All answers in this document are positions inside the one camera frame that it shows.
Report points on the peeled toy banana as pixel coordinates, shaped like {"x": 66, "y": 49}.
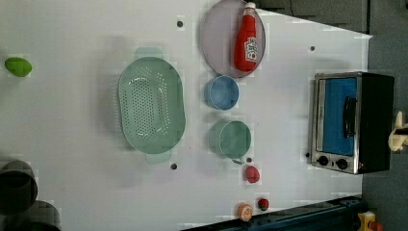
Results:
{"x": 398, "y": 137}

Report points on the black toaster oven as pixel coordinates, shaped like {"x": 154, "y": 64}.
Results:
{"x": 352, "y": 121}

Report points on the blue cup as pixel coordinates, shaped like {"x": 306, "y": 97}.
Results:
{"x": 222, "y": 93}

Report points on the green mug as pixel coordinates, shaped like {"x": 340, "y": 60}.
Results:
{"x": 230, "y": 139}

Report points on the green perforated colander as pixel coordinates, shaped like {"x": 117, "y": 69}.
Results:
{"x": 151, "y": 105}

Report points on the red ketchup bottle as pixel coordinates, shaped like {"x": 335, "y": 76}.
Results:
{"x": 246, "y": 48}

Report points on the red toy strawberry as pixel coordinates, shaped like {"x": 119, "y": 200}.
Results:
{"x": 252, "y": 174}

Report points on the grey round plate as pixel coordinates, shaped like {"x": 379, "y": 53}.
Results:
{"x": 218, "y": 32}

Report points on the orange toy fruit half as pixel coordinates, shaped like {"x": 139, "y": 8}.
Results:
{"x": 245, "y": 212}

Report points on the small red toy fruit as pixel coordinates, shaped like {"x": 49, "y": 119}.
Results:
{"x": 263, "y": 204}

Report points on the blue crate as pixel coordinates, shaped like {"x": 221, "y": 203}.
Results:
{"x": 332, "y": 215}

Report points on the black cylinder near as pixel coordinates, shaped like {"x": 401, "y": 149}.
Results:
{"x": 41, "y": 216}

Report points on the black cylinder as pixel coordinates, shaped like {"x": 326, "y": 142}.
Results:
{"x": 41, "y": 216}
{"x": 18, "y": 188}

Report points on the green toy avocado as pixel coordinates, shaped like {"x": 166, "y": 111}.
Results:
{"x": 18, "y": 67}

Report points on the yellow red toy object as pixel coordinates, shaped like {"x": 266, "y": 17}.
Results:
{"x": 369, "y": 222}

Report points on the black cylinder far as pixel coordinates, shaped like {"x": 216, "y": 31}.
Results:
{"x": 18, "y": 188}

